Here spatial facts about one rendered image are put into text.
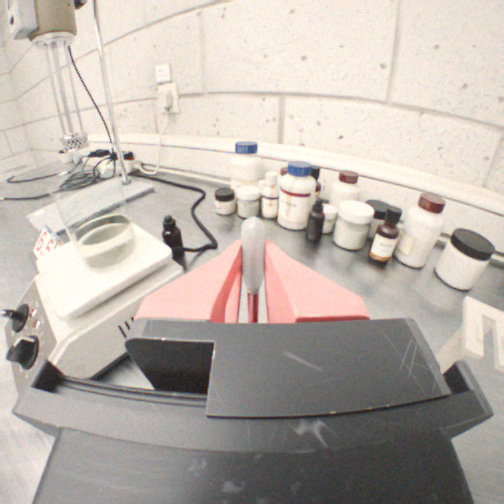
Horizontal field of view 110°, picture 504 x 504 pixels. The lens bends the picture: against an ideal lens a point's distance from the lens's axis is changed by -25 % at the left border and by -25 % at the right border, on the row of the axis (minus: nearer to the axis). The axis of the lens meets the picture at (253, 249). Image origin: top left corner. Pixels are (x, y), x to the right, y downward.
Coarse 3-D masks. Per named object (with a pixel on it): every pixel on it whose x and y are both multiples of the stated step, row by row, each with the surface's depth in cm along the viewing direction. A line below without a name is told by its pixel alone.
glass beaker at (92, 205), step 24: (96, 168) 20; (48, 192) 16; (72, 192) 15; (96, 192) 16; (120, 192) 19; (72, 216) 16; (96, 216) 17; (120, 216) 19; (72, 240) 18; (96, 240) 18; (120, 240) 20; (96, 264) 19; (120, 264) 20
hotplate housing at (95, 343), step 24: (168, 264) 24; (144, 288) 21; (48, 312) 18; (96, 312) 18; (120, 312) 19; (72, 336) 17; (96, 336) 18; (120, 336) 20; (72, 360) 17; (96, 360) 19
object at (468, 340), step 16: (464, 304) 12; (480, 304) 12; (464, 320) 11; (480, 320) 11; (496, 320) 11; (464, 336) 10; (480, 336) 10; (496, 336) 10; (448, 352) 14; (464, 352) 10; (480, 352) 9; (496, 352) 9; (496, 368) 9
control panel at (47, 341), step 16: (32, 288) 21; (32, 304) 20; (32, 320) 18; (48, 320) 18; (16, 336) 18; (48, 336) 17; (48, 352) 16; (16, 368) 16; (32, 368) 15; (16, 384) 15
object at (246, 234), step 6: (246, 222) 11; (246, 228) 11; (246, 234) 11; (246, 240) 11; (246, 246) 11; (246, 252) 11; (246, 258) 12; (246, 264) 12; (246, 270) 12; (246, 276) 12; (246, 282) 13
